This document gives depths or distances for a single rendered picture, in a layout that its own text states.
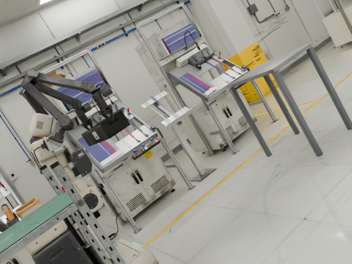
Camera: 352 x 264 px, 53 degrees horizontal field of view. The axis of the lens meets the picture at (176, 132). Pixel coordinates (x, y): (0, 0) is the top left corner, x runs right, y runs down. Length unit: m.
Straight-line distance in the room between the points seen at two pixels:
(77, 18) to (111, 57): 0.78
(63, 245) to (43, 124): 0.76
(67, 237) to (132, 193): 1.81
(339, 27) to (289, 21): 1.37
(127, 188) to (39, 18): 3.08
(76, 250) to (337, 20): 5.97
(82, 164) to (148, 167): 1.72
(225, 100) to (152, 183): 1.43
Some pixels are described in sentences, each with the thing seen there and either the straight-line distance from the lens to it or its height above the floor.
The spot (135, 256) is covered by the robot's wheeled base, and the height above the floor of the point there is 0.28.
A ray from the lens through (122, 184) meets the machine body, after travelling 3.94.
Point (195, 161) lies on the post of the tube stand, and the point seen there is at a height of 0.19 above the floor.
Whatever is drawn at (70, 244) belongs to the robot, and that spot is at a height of 0.61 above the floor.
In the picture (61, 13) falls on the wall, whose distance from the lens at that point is 5.98.
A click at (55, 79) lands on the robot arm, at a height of 1.50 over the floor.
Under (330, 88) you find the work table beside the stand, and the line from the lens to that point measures 3.20.
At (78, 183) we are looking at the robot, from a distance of 2.42.
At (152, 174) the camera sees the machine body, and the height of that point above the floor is 0.32.
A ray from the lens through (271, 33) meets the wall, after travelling 7.70.
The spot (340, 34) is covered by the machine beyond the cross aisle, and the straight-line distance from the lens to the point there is 7.18.
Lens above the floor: 1.15
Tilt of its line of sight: 8 degrees down
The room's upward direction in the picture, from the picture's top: 31 degrees counter-clockwise
